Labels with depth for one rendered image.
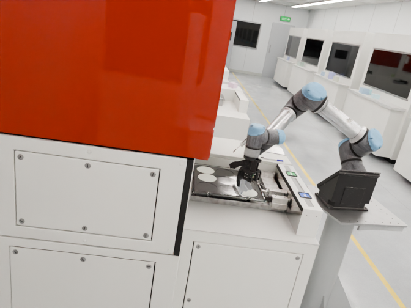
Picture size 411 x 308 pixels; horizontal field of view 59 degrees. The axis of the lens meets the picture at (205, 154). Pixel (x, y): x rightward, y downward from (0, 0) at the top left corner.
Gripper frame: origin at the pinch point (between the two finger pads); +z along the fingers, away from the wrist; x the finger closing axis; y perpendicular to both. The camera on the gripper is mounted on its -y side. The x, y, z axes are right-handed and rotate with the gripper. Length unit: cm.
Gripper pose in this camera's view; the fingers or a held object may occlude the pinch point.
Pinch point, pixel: (240, 191)
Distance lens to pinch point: 182.0
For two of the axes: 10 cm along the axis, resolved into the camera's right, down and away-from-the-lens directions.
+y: 7.1, 3.4, -6.2
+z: -1.5, 9.3, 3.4
